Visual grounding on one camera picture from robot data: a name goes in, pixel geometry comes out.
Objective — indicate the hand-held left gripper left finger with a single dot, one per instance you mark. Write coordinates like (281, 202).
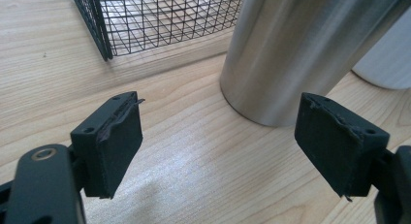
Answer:
(113, 153)

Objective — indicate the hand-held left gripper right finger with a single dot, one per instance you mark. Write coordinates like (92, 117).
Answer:
(332, 146)

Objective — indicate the stainless steel cup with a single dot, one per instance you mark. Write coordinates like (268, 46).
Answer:
(290, 56)

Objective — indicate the white cup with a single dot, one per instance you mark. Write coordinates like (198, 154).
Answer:
(391, 56)

